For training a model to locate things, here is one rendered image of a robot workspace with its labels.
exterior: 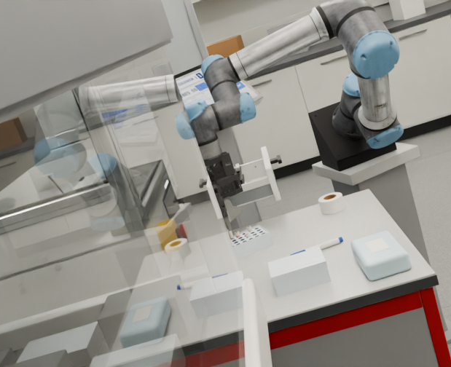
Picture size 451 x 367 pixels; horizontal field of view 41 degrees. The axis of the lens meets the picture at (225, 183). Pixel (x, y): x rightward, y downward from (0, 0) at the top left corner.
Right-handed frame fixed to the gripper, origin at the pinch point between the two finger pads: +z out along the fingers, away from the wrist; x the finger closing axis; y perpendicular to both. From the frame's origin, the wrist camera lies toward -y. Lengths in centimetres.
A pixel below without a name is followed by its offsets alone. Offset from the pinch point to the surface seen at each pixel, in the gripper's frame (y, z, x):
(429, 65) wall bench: 243, 30, 257
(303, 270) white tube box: 5.9, 3.0, -38.9
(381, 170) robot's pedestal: 62, 10, 23
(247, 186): 12.5, -5.0, 11.8
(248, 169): 20.4, -4.0, 34.5
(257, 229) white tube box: 8.1, 4.0, -1.2
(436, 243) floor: 117, 84, 95
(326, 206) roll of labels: 29.1, 5.0, -3.2
